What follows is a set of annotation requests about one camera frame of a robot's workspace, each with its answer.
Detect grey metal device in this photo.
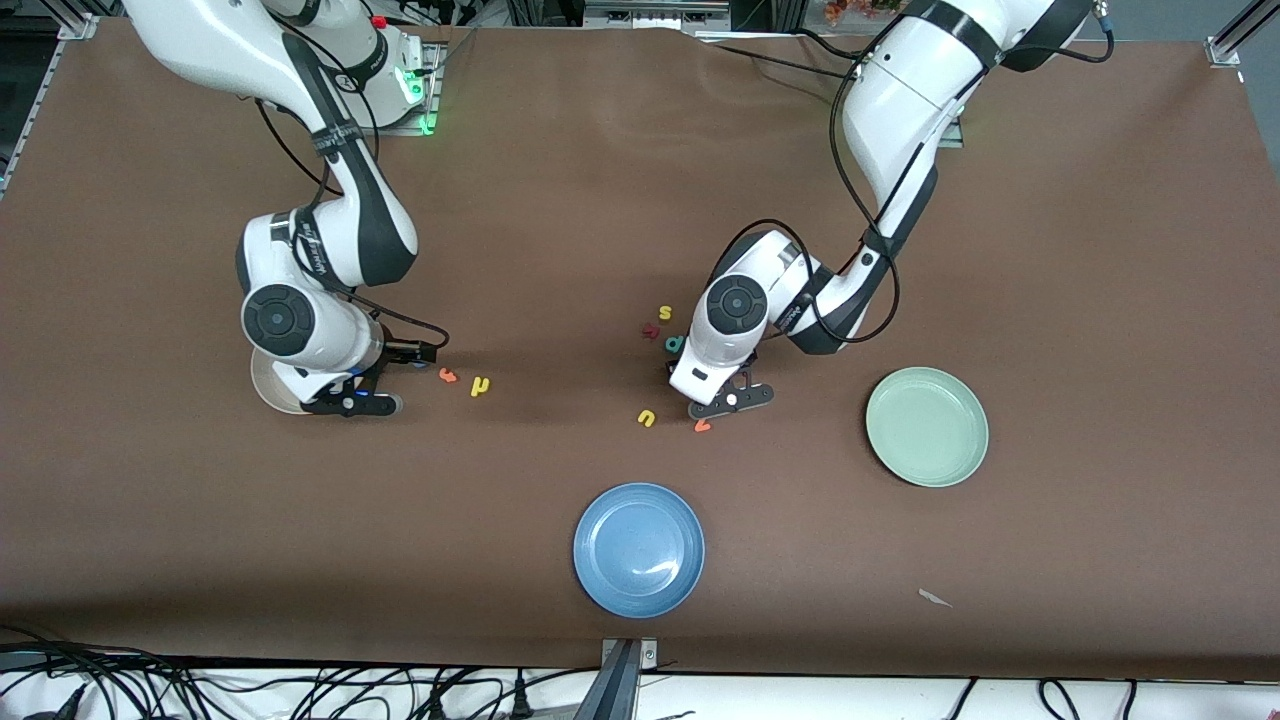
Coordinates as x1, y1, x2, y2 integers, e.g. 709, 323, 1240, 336
583, 0, 731, 33

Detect black cable on table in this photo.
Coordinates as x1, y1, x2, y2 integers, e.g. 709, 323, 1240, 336
700, 28, 871, 91

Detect aluminium frame corner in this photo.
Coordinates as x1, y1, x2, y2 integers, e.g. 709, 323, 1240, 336
1205, 0, 1280, 67

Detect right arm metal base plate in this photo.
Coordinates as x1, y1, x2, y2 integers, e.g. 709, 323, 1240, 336
380, 40, 443, 137

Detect beige brown plate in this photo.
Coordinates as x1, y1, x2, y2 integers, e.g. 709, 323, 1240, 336
250, 345, 306, 416

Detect blue plate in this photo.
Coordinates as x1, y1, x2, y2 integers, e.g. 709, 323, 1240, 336
572, 482, 706, 620

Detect aluminium frame rail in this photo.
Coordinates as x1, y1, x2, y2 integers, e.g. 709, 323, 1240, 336
0, 10, 101, 196

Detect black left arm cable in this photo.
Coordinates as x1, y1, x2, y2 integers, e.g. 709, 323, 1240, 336
708, 30, 1116, 346

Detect pale green plate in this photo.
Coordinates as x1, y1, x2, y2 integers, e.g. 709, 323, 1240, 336
865, 366, 990, 489

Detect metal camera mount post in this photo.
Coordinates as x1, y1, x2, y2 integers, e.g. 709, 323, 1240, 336
572, 637, 661, 720

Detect orange artificial flowers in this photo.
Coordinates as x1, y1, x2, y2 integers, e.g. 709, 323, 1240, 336
825, 0, 906, 23

